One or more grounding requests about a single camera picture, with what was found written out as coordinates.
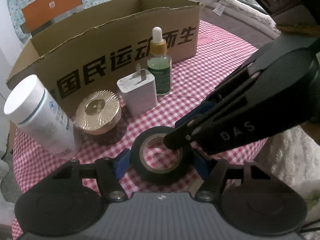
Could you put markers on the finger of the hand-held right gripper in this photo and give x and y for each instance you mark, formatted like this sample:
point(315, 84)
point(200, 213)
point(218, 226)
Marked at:
point(192, 115)
point(180, 137)

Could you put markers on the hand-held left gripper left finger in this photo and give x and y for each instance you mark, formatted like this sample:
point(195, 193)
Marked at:
point(122, 163)

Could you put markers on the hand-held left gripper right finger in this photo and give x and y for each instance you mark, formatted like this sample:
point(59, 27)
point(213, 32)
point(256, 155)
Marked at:
point(202, 166)

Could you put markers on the black tape roll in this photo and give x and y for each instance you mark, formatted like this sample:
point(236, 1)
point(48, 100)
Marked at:
point(136, 155)

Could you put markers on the green dropper bottle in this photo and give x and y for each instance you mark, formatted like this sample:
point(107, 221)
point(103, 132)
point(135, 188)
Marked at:
point(160, 75)

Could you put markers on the white pill bottle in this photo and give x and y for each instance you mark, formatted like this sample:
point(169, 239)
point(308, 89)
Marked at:
point(42, 120)

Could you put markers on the printed cardboard box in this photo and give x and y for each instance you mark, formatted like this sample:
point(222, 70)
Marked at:
point(105, 42)

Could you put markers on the pink checked tablecloth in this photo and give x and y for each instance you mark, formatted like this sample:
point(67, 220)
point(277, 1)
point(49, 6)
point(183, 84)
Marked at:
point(200, 65)

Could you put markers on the white charger plug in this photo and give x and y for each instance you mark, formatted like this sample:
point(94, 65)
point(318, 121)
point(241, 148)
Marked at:
point(137, 95)

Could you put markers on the gold lid cosmetic jar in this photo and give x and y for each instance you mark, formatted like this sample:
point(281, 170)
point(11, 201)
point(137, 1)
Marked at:
point(97, 110)

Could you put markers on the white fluffy cover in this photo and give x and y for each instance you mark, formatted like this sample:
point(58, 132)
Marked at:
point(295, 170)

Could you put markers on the white fluffy blanket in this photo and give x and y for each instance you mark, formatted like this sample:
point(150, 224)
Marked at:
point(240, 10)

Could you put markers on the orange cardboard box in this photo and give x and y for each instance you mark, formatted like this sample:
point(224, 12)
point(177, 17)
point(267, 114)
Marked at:
point(52, 5)

